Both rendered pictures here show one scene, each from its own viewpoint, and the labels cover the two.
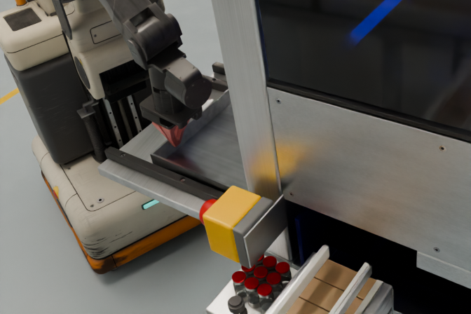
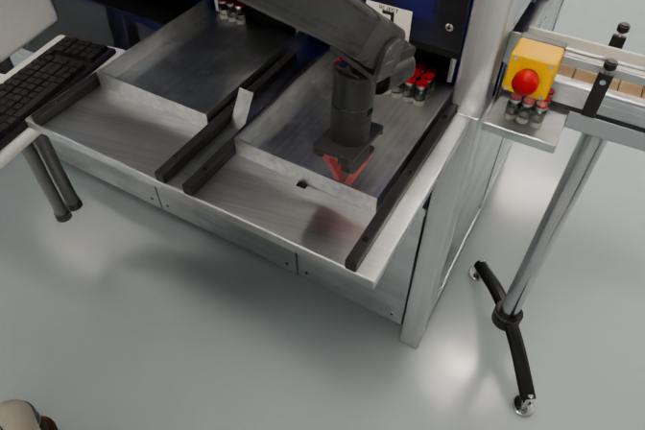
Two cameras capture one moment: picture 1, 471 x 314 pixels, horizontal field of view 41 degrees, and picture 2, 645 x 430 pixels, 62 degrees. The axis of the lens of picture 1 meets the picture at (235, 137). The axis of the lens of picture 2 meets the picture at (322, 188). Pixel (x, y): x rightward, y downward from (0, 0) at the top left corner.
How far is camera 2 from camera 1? 1.32 m
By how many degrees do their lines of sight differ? 72
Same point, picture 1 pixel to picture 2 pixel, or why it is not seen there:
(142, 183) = (405, 220)
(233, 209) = (543, 48)
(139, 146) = (329, 239)
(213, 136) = (317, 165)
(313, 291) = not seen: hidden behind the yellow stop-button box
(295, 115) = not seen: outside the picture
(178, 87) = (406, 63)
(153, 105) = (352, 148)
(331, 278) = not seen: hidden behind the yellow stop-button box
